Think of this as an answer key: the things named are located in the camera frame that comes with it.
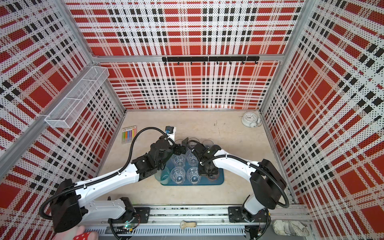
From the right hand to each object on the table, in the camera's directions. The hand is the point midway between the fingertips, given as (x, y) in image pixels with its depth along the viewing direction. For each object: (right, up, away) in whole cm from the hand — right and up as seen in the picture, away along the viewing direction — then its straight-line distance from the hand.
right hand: (206, 174), depth 82 cm
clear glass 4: (-8, -2, +5) cm, 9 cm away
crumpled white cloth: (+38, -20, -14) cm, 45 cm away
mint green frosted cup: (-25, -3, +5) cm, 26 cm away
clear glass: (-10, +6, +11) cm, 16 cm away
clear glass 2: (-17, +5, +10) cm, 20 cm away
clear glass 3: (-17, -3, +5) cm, 18 cm away
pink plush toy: (-58, -21, -17) cm, 64 cm away
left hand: (-13, +21, -4) cm, 25 cm away
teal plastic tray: (-1, -4, +2) cm, 5 cm away
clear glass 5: (+3, 0, -3) cm, 5 cm away
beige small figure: (-11, -20, -12) cm, 26 cm away
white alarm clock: (+35, +32, +29) cm, 55 cm away
